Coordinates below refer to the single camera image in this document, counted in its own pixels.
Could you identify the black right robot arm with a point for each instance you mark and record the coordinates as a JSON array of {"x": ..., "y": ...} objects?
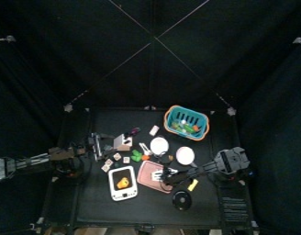
[{"x": 227, "y": 160}]

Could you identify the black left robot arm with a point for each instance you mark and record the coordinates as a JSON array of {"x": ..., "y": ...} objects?
[{"x": 35, "y": 160}]

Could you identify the white toy rice block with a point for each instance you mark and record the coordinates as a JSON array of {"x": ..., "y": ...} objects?
[{"x": 157, "y": 176}]

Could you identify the small square printed tile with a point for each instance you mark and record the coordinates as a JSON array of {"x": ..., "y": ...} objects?
[
  {"x": 105, "y": 168},
  {"x": 108, "y": 162},
  {"x": 117, "y": 156},
  {"x": 127, "y": 159}
]

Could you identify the white toy knife block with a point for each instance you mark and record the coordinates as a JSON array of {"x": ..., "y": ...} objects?
[{"x": 121, "y": 142}]

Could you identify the yellow toy food strip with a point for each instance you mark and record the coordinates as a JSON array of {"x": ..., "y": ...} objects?
[{"x": 192, "y": 185}]

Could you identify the pink cutting board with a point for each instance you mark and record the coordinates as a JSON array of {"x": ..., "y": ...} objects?
[{"x": 147, "y": 174}]

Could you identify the small yellow orange toy food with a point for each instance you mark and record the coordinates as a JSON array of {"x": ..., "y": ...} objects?
[{"x": 171, "y": 158}]

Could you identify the purple toy eggplant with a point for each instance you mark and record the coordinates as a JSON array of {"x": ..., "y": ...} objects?
[{"x": 135, "y": 132}]

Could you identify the orange toy food piece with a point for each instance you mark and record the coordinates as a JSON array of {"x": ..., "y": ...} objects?
[{"x": 145, "y": 157}]

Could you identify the black round disc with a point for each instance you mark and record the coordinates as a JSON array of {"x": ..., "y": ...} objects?
[{"x": 181, "y": 200}]

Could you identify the green toy vegetable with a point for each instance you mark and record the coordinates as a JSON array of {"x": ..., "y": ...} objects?
[{"x": 136, "y": 155}]

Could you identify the white toy tongs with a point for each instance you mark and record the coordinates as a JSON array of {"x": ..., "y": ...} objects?
[{"x": 144, "y": 149}]

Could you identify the white round plate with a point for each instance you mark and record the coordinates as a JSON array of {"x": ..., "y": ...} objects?
[{"x": 159, "y": 146}]

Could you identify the yellow toy bell pepper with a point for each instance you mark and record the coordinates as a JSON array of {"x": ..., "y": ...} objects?
[{"x": 123, "y": 183}]

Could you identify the small white block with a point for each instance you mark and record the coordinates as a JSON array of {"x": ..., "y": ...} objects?
[{"x": 153, "y": 130}]

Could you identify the white toy kitchen scale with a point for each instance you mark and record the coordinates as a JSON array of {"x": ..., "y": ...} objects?
[{"x": 116, "y": 192}]

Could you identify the green toy food in basket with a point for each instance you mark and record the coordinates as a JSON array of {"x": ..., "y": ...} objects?
[{"x": 188, "y": 128}]

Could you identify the orange toy food in basket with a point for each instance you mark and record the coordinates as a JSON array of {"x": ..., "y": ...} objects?
[{"x": 196, "y": 127}]

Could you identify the white toy food in basket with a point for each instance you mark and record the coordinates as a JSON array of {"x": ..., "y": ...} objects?
[{"x": 183, "y": 121}]

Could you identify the teal basket orange rim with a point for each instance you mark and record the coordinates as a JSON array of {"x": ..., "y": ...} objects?
[{"x": 173, "y": 114}]

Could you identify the grey frame corner bracket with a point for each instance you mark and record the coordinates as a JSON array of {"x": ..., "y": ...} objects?
[
  {"x": 299, "y": 40},
  {"x": 231, "y": 111},
  {"x": 68, "y": 107},
  {"x": 9, "y": 39}
]

